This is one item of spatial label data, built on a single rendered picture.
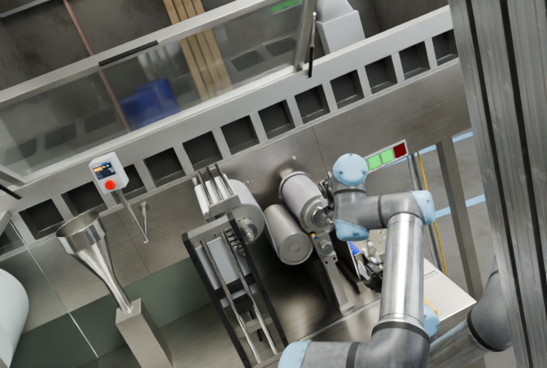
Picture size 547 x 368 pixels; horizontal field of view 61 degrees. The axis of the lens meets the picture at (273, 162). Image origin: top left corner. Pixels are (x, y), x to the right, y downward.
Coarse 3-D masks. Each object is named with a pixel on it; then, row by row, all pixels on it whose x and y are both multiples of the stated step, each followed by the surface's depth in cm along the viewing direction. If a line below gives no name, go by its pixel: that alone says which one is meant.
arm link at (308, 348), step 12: (288, 348) 80; (300, 348) 79; (312, 348) 78; (324, 348) 77; (336, 348) 76; (348, 348) 75; (288, 360) 78; (300, 360) 76; (312, 360) 76; (324, 360) 75; (336, 360) 74; (348, 360) 73
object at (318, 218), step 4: (316, 208) 155; (320, 208) 154; (312, 212) 155; (316, 212) 154; (320, 212) 155; (312, 216) 155; (316, 216) 155; (320, 216) 156; (324, 216) 156; (328, 216) 156; (332, 216) 156; (312, 220) 155; (316, 220) 155; (320, 220) 156; (324, 220) 156; (316, 224) 156; (320, 224) 156; (324, 224) 156; (328, 224) 157
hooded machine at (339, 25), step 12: (324, 0) 760; (336, 0) 761; (324, 12) 766; (336, 12) 768; (348, 12) 770; (324, 24) 769; (336, 24) 771; (348, 24) 773; (360, 24) 776; (324, 36) 784; (336, 36) 778; (348, 36) 780; (360, 36) 782; (324, 48) 827; (336, 48) 785
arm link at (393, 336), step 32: (416, 192) 101; (384, 224) 102; (416, 224) 95; (384, 256) 93; (416, 256) 89; (384, 288) 85; (416, 288) 83; (384, 320) 78; (416, 320) 78; (384, 352) 73; (416, 352) 73
